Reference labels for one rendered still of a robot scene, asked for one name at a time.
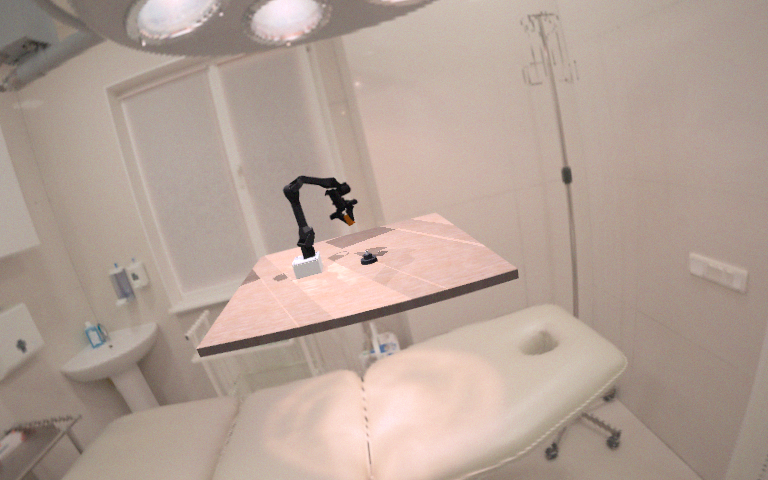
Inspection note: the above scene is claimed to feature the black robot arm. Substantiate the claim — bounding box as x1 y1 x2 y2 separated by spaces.
283 175 350 260

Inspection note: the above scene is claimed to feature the dark grey round pedestal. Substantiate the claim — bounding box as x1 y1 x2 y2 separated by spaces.
360 250 377 265

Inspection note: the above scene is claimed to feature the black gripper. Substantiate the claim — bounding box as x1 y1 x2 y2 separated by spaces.
330 196 358 225

